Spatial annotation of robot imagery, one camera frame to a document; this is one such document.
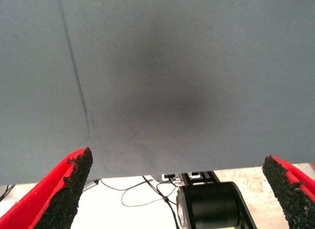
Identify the dark grey table cloth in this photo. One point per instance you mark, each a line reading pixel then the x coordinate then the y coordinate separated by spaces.
pixel 157 66

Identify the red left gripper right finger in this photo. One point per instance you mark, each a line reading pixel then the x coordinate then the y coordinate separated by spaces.
pixel 295 197

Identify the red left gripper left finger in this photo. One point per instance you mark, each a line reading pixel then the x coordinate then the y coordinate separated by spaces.
pixel 37 204

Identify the black frame with cylinder joint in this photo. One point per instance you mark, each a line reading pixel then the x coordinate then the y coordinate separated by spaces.
pixel 211 202

